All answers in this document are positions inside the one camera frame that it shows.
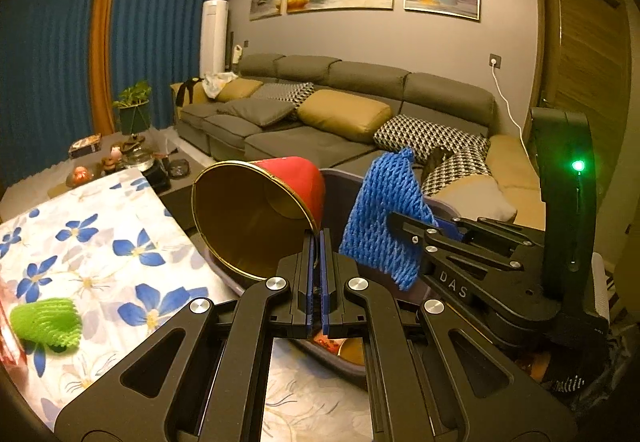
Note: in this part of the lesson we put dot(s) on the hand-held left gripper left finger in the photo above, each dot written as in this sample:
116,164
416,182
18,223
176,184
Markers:
240,322

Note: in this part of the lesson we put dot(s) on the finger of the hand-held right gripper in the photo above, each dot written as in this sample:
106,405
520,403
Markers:
490,232
470,279

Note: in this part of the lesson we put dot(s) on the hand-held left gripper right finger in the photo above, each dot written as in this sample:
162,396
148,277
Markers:
400,332

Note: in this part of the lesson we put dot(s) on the red paper cup gold interior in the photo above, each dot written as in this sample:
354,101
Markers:
240,217

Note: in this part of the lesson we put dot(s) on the blue foam net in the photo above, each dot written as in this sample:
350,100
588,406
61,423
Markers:
380,212

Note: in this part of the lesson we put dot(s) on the grey plastic bin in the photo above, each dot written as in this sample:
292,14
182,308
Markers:
337,199

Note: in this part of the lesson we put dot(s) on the beige cushion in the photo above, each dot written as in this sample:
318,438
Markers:
475,199

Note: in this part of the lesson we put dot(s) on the black white patterned cushion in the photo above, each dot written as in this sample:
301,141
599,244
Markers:
425,132
285,93
467,167

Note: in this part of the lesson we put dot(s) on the low coffee table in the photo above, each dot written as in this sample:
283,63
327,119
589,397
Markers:
175,192

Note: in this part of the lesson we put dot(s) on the blue floral tablecloth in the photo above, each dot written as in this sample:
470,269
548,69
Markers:
100,262

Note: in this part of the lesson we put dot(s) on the brown wooden door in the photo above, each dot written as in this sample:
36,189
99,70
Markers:
582,37

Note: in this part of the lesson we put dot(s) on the large mustard cushion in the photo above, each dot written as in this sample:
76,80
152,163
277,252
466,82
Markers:
345,114

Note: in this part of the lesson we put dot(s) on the grey sofa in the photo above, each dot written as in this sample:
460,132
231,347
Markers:
310,147

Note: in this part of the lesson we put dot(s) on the glass teapot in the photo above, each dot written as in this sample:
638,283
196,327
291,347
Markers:
139,159

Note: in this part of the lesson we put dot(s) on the green foam net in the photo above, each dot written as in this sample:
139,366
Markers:
47,324

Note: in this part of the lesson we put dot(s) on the grey cushion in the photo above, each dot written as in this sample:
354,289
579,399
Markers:
257,112

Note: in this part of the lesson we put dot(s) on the small mustard cushion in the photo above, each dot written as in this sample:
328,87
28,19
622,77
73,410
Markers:
240,89

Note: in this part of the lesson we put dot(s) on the dark printed box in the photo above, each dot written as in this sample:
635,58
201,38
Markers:
84,146

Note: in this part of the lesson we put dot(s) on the black cloth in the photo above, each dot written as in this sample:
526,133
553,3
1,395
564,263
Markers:
189,91

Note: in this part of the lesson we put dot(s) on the white cloth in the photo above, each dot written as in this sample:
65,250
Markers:
217,83

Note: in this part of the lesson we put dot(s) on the green potted plant dark pot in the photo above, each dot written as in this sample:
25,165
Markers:
132,104

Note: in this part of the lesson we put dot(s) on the white standing air conditioner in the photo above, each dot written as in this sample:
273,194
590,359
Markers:
214,37

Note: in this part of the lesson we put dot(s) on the blue curtain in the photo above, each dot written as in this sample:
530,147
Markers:
160,32
45,72

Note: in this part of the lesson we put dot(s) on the orange curtain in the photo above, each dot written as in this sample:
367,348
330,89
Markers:
102,47

